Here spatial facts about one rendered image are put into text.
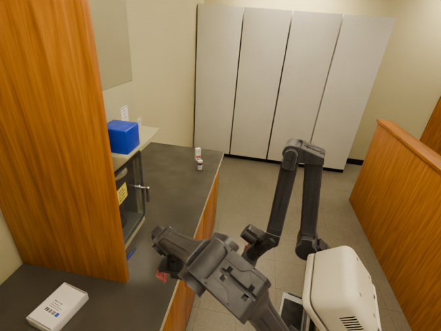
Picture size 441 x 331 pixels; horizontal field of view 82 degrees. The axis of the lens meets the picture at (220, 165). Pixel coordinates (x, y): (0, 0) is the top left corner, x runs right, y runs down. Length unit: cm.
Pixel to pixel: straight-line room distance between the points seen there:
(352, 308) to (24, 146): 107
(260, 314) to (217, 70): 365
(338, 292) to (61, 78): 93
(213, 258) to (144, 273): 85
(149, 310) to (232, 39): 339
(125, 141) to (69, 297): 65
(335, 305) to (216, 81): 353
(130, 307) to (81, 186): 52
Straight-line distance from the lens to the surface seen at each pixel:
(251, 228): 108
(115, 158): 97
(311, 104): 402
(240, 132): 412
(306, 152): 84
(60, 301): 125
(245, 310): 45
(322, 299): 79
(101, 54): 101
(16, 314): 134
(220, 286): 45
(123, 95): 113
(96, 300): 126
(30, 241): 137
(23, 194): 120
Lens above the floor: 193
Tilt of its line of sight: 28 degrees down
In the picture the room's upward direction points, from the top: 5 degrees clockwise
